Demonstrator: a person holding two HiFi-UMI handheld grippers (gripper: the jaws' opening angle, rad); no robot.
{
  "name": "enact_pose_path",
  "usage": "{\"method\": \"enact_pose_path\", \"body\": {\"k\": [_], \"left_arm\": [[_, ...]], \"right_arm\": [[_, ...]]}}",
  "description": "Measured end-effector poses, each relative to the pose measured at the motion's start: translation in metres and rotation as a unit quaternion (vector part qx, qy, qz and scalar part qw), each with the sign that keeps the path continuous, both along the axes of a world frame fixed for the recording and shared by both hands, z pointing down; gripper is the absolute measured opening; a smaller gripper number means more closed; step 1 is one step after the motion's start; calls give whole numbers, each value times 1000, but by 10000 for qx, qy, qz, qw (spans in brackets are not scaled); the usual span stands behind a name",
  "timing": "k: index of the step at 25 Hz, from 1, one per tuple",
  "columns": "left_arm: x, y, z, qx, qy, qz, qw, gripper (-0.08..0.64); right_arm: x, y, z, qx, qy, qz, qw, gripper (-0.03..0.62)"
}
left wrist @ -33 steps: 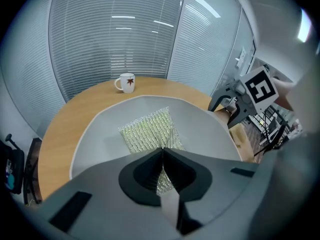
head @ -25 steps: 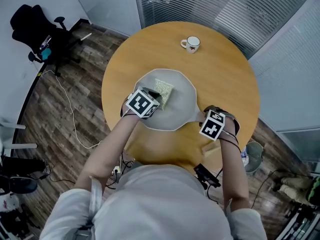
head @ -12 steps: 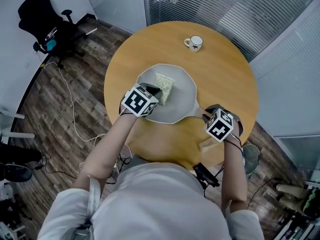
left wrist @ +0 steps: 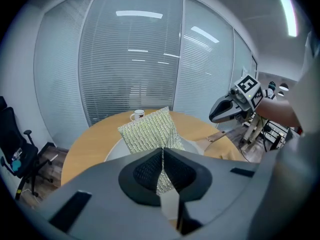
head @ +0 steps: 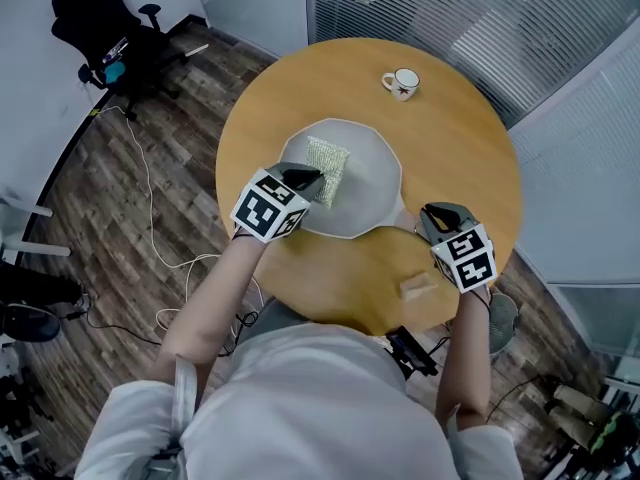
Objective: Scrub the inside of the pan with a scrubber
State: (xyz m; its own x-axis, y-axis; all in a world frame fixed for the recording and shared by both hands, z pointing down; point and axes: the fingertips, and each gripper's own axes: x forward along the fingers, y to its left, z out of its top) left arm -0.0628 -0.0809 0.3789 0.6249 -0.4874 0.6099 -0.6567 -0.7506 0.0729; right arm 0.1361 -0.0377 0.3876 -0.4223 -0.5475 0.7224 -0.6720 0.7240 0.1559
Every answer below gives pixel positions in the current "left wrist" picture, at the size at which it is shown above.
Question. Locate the round pendant lamp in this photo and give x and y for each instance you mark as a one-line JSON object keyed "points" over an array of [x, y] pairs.
{"points": [[284, 86]]}

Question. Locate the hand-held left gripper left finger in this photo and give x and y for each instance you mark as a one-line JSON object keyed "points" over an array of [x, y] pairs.
{"points": [[100, 179]]}

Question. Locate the person's white shirt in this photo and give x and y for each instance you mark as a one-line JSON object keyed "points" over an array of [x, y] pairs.
{"points": [[307, 96]]}

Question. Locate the teal object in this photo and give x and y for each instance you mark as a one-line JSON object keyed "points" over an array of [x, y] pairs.
{"points": [[16, 164]]}

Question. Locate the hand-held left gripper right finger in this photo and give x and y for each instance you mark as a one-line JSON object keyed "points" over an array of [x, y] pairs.
{"points": [[230, 184]]}

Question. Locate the round wooden table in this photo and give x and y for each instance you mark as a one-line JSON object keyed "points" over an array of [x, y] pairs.
{"points": [[95, 139]]}

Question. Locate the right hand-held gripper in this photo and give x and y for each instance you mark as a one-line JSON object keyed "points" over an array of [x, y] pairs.
{"points": [[248, 91]]}

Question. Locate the clear plastic bottle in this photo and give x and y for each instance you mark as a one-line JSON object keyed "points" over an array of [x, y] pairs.
{"points": [[17, 154]]}

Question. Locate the white mug with star print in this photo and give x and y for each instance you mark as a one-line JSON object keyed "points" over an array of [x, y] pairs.
{"points": [[138, 115]]}

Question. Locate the black high-back office chair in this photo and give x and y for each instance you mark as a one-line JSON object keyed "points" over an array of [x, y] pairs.
{"points": [[12, 134]]}

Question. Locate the person's right forearm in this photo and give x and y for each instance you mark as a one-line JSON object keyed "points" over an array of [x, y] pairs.
{"points": [[277, 111]]}

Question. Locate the long ceiling light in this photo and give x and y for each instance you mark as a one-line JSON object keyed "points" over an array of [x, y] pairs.
{"points": [[287, 14]]}

